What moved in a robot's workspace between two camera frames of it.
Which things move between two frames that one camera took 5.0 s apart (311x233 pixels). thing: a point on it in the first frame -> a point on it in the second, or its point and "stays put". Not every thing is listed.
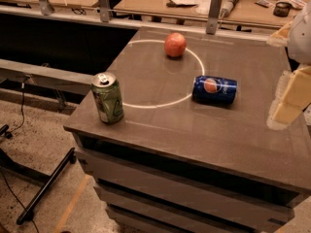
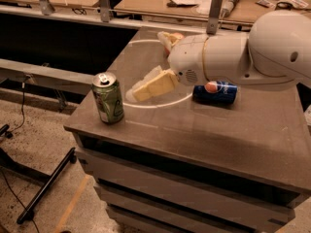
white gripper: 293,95 -> 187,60
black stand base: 8,164 stays put
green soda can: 108,96 stays put
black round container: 282,9 stays put
